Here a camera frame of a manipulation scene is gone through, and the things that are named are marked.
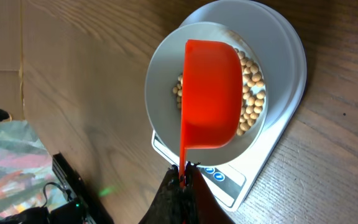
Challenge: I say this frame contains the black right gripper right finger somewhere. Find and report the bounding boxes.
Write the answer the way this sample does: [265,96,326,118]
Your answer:
[185,162,234,224]

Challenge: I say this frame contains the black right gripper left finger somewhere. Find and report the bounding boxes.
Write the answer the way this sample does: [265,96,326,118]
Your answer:
[139,165,183,224]

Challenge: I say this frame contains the red plastic measuring scoop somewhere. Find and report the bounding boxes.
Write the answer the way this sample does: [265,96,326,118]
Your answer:
[179,39,242,187]

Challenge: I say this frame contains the soybeans in grey bowl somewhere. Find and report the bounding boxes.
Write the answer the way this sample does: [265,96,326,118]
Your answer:
[177,48,266,132]

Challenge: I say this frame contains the grey round bowl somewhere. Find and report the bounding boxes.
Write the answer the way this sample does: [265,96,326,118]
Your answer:
[145,22,267,166]

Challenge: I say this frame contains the colourful patterned floor cloth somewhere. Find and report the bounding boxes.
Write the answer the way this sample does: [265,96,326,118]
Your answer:
[0,121,66,219]

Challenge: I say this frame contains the brown cardboard panel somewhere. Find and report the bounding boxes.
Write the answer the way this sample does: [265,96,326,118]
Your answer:
[0,0,23,120]

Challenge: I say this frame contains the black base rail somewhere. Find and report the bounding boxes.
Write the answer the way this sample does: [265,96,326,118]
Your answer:
[52,153,114,224]

